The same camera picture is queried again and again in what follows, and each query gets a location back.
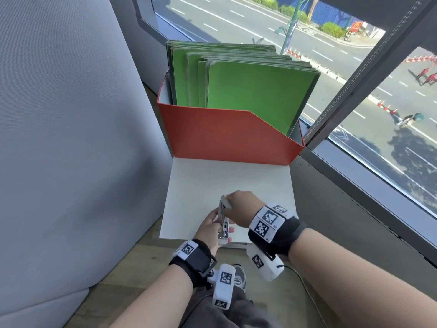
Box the person's right hand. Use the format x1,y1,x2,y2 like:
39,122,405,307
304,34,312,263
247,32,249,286
221,190,266,230

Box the person's left hand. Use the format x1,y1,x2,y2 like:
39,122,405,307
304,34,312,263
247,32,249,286
195,208,236,255

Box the white handheld device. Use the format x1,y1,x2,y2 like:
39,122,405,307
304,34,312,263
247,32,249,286
218,195,233,245

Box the person's right forearm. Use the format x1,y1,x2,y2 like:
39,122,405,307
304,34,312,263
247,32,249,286
288,228,437,328

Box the person's left forearm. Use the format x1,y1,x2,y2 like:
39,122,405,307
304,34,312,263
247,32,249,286
111,262,196,328

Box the white small table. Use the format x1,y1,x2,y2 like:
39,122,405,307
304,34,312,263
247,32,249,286
159,157,297,250

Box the grey sneaker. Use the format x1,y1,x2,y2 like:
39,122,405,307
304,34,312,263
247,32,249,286
232,264,248,293

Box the red file box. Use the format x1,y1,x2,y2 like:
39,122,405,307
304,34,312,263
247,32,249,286
157,72,306,168

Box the grey trousers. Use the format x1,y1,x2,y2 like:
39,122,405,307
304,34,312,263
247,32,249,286
180,287,285,328

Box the stack of green folders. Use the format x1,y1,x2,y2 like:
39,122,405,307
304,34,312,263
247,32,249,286
166,40,322,137

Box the grey fabric partition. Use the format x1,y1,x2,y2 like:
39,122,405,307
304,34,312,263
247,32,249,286
0,0,173,328

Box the green street lamp pole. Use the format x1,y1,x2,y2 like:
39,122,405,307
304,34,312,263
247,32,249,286
275,0,312,56

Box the dark grey roller blind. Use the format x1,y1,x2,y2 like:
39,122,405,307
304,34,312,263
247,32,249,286
316,0,437,32

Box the left wrist camera with strap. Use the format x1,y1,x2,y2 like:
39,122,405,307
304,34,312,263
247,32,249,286
168,238,237,310

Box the wrist camera with strap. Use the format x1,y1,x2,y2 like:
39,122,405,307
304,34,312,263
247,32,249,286
246,204,308,282
168,238,237,310

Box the right wrist camera with strap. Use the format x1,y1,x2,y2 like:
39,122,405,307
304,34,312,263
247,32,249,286
246,204,308,282

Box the black cable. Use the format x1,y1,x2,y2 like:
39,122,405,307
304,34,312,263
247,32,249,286
282,265,330,328

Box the dark grey window frame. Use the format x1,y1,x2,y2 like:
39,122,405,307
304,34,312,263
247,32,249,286
131,0,437,267

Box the window blind bead chain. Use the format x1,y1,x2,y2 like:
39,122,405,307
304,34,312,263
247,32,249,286
303,15,412,142

